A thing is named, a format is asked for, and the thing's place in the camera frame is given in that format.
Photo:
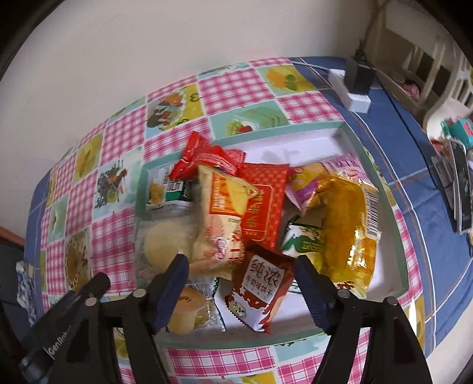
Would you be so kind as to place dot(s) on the green biscuit packet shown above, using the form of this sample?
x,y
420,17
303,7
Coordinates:
x,y
303,240

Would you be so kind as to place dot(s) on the teal shallow cardboard box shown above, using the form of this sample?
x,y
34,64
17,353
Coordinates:
x,y
317,142

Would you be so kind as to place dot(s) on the clear-wrapped round pastry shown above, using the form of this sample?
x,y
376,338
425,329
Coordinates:
x,y
162,240

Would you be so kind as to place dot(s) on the small clear-wrapped pastry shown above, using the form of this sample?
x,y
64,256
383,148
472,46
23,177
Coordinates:
x,y
210,314

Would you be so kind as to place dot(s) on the pink snack packet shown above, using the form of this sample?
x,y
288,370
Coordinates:
x,y
306,184

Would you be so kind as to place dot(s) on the black charger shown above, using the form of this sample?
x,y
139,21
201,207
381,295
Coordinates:
x,y
357,75

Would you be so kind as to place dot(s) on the black flat device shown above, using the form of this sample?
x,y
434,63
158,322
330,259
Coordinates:
x,y
463,188

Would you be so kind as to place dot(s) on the large red gold-print snack packet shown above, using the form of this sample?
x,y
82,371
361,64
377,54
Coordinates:
x,y
266,206

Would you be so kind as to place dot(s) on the teal object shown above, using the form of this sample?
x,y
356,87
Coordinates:
x,y
462,131

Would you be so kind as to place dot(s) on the white green snack packet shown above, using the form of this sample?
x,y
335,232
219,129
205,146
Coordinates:
x,y
162,192

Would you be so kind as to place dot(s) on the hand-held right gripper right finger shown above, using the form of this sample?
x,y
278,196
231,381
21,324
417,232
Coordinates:
x,y
312,291

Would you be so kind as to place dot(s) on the orange yellow cake packet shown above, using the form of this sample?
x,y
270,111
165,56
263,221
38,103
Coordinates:
x,y
221,199

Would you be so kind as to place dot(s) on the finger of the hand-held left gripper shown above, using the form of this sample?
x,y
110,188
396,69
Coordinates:
x,y
98,284

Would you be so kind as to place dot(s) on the cream jelly cup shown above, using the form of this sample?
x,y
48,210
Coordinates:
x,y
188,310

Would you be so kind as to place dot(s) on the dark red biscuit packet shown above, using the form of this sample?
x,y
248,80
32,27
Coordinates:
x,y
258,288

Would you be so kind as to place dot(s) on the pink small object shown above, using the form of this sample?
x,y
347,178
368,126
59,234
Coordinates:
x,y
411,88

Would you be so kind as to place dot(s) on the small red snack packet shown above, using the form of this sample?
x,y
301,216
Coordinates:
x,y
199,155

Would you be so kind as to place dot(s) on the yellow transparent snack packet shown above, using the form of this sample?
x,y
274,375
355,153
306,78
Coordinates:
x,y
343,236

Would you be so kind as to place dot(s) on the crumpled blue white wrapper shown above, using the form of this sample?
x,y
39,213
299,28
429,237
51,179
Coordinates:
x,y
26,284

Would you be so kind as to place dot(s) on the white power strip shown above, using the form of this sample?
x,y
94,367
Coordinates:
x,y
356,101

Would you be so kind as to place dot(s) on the dark wooden furniture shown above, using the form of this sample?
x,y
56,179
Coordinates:
x,y
9,258

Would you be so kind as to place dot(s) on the white chair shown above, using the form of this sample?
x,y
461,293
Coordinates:
x,y
439,55

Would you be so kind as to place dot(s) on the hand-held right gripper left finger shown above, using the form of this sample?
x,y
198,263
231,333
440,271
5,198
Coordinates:
x,y
172,291

